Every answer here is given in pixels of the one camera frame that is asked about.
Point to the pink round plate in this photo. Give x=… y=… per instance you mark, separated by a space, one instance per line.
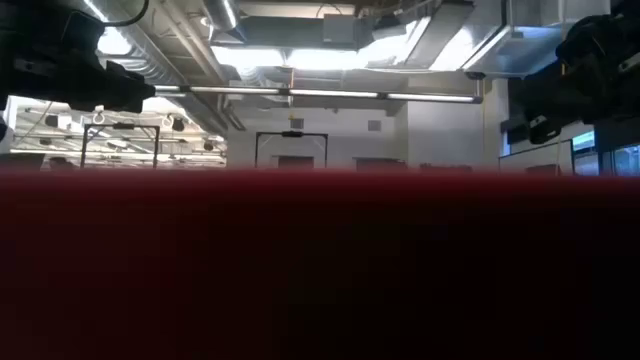
x=320 y=250

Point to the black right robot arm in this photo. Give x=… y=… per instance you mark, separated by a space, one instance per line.
x=600 y=65

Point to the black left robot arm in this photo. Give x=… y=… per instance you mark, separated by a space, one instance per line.
x=45 y=60

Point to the lit computer monitor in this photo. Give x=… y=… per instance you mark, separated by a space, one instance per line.
x=583 y=141

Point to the long ceiling tube light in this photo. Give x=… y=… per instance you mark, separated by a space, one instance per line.
x=325 y=93

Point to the rectangular silver ventilation duct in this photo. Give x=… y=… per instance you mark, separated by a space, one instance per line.
x=525 y=50

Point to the round silver ventilation duct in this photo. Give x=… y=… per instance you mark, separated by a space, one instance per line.
x=220 y=15

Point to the black workstation frame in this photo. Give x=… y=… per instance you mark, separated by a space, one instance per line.
x=291 y=134

